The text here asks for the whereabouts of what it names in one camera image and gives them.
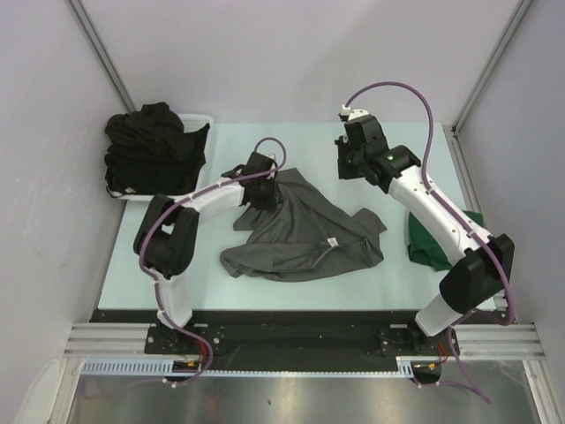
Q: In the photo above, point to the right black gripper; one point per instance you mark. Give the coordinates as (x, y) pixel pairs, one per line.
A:
(344, 172)

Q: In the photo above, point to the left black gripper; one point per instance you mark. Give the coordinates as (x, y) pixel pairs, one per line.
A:
(270, 203)

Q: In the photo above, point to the grey t shirt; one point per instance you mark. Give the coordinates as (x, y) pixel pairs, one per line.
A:
(304, 238)

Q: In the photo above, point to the white plastic basket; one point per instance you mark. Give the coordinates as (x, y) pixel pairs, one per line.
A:
(194, 176)

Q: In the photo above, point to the black t shirts pile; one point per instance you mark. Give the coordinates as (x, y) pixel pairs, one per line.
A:
(150, 150)

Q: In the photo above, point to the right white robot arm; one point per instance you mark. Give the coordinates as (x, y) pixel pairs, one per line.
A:
(481, 263)

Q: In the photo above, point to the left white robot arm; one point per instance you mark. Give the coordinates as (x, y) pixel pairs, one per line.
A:
(166, 239)

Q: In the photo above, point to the green folded t shirt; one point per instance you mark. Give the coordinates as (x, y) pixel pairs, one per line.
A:
(423, 249)

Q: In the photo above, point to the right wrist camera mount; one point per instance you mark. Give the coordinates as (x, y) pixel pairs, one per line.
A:
(347, 113)

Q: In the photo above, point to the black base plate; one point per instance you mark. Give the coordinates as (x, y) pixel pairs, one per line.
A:
(293, 341)

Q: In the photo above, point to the light blue cable duct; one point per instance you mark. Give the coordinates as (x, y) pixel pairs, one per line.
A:
(128, 365)

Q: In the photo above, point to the aluminium frame rail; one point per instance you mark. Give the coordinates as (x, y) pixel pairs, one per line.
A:
(476, 341)

